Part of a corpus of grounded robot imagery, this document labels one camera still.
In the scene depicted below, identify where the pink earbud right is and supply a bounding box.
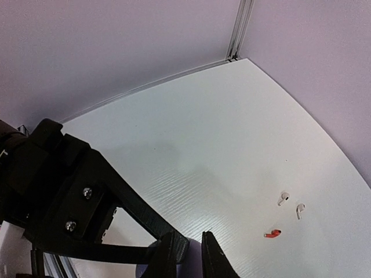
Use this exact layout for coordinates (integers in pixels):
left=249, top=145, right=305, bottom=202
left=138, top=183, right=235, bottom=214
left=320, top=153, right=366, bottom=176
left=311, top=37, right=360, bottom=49
left=296, top=203, right=305, bottom=220

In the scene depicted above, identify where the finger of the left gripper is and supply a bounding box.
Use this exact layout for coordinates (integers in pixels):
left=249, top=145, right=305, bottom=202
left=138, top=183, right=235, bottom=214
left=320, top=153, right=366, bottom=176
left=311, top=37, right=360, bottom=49
left=89, top=150, right=190, bottom=262

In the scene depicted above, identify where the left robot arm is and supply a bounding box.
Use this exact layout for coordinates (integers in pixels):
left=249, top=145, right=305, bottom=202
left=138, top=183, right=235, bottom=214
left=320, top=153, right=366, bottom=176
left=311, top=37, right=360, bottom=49
left=1, top=119, right=190, bottom=277

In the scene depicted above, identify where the pink earbud left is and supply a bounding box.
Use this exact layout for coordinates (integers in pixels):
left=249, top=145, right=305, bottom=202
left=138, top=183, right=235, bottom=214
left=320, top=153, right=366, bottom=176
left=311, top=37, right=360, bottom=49
left=277, top=192, right=290, bottom=207

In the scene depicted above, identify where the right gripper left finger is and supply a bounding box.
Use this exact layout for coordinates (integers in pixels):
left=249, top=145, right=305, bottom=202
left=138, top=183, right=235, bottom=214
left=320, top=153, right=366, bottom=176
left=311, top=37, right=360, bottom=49
left=143, top=232, right=177, bottom=278

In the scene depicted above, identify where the purple charging case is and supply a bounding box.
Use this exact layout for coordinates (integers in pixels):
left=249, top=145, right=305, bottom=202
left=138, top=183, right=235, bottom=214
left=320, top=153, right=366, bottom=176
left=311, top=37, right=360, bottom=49
left=150, top=239, right=203, bottom=278

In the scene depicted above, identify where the red earbud left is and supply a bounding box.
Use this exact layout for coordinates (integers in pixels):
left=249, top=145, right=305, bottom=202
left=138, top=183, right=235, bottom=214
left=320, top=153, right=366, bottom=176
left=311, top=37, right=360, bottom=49
left=264, top=229, right=282, bottom=238

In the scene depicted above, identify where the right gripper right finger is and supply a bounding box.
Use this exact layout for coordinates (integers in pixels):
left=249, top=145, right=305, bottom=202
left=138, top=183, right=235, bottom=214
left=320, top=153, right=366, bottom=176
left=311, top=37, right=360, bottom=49
left=201, top=231, right=239, bottom=278

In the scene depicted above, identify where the pink earbud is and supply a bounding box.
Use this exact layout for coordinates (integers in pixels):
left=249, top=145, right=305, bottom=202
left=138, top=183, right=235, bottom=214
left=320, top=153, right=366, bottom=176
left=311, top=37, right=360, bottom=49
left=277, top=192, right=290, bottom=207
left=296, top=203, right=305, bottom=220

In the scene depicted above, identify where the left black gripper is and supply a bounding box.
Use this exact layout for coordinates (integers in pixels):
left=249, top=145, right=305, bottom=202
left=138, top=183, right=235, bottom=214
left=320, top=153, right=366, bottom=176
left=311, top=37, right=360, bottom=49
left=1, top=119, right=157, bottom=264

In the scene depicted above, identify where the left aluminium frame post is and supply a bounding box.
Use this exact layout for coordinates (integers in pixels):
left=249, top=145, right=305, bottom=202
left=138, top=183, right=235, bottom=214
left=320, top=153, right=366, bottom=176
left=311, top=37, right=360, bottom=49
left=225, top=0, right=255, bottom=61

